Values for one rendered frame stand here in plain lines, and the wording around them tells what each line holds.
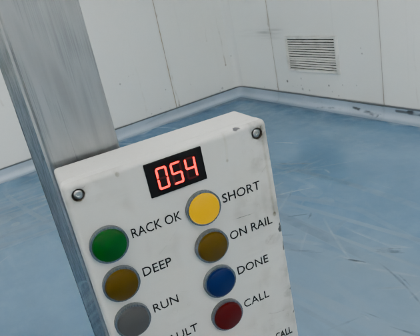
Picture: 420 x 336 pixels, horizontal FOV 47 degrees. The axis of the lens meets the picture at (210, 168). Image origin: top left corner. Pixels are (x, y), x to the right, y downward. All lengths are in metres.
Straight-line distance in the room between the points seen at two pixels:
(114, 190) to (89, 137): 0.07
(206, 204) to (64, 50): 0.16
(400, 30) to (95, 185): 3.28
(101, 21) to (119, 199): 4.03
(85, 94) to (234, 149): 0.13
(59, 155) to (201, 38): 4.41
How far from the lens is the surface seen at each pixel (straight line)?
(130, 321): 0.41
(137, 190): 0.37
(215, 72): 4.89
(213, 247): 0.41
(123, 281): 0.39
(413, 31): 3.50
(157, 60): 4.58
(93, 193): 0.37
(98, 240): 0.37
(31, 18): 0.40
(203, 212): 0.39
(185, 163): 0.38
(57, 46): 0.40
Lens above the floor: 1.22
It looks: 22 degrees down
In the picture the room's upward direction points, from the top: 12 degrees counter-clockwise
